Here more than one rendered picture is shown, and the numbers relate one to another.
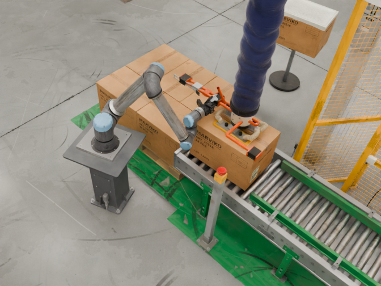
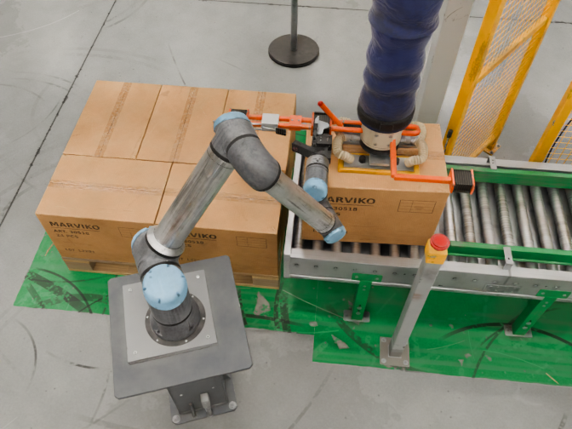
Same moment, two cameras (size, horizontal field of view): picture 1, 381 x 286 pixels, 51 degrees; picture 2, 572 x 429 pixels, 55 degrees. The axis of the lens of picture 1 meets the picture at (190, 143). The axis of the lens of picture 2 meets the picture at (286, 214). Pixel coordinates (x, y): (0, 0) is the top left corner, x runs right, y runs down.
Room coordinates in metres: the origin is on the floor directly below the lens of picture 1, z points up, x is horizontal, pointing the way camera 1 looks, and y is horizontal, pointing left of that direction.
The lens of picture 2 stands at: (1.11, 0.82, 2.69)
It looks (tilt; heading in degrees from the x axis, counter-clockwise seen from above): 54 degrees down; 328
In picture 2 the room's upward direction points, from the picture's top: straight up
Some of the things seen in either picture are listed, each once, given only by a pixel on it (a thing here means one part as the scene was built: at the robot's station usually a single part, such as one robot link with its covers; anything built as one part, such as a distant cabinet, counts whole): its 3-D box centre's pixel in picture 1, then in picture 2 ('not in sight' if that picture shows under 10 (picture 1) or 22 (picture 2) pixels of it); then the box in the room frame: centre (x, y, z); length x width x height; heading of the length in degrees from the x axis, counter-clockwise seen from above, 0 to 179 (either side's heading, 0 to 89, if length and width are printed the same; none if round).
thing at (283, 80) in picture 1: (290, 62); (294, 17); (4.09, -1.12, 0.31); 0.40 x 0.40 x 0.62
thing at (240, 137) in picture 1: (233, 130); (378, 162); (2.20, -0.33, 0.97); 0.34 x 0.10 x 0.05; 53
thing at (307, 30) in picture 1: (301, 25); not in sight; (4.09, -1.12, 0.82); 0.60 x 0.40 x 0.40; 60
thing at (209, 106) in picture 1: (206, 108); (320, 150); (2.32, -0.10, 1.07); 0.12 x 0.09 x 0.08; 142
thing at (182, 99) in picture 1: (171, 102); (182, 172); (3.13, 0.24, 0.34); 1.20 x 1.00 x 0.40; 52
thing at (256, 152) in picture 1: (254, 153); (461, 180); (1.89, -0.47, 1.08); 0.09 x 0.08 x 0.05; 143
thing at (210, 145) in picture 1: (233, 143); (368, 182); (2.27, -0.36, 0.75); 0.60 x 0.40 x 0.40; 54
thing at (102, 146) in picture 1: (104, 138); (173, 311); (2.11, 0.69, 0.82); 0.19 x 0.19 x 0.10
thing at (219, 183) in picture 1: (213, 211); (412, 307); (1.74, -0.24, 0.50); 0.07 x 0.07 x 1.00; 52
